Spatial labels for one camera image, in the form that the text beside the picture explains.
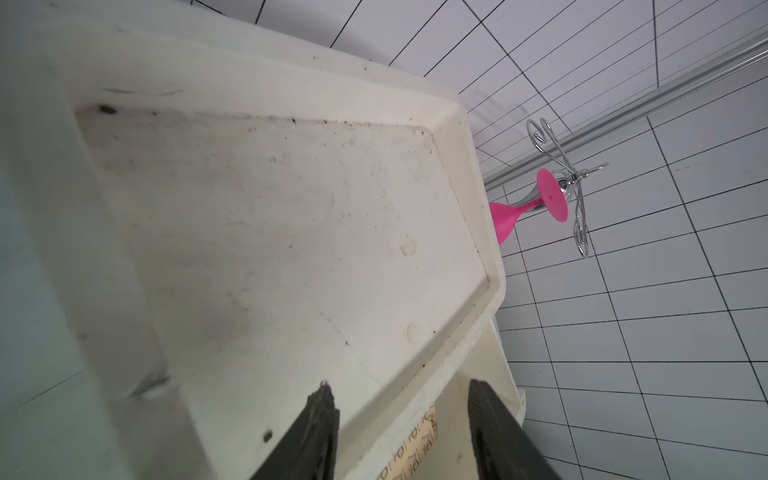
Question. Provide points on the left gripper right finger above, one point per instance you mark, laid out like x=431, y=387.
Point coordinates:
x=501, y=448

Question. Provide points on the pink plastic goblet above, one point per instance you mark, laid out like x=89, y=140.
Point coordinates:
x=546, y=194

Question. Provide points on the chrome glass holder stand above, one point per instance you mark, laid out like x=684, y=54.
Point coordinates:
x=569, y=178

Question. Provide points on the patterned sticky notes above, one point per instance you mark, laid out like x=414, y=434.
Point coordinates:
x=411, y=452

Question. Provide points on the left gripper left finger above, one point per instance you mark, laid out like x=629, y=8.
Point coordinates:
x=308, y=450

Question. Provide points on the white plastic drawer cabinet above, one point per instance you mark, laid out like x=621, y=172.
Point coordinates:
x=232, y=218

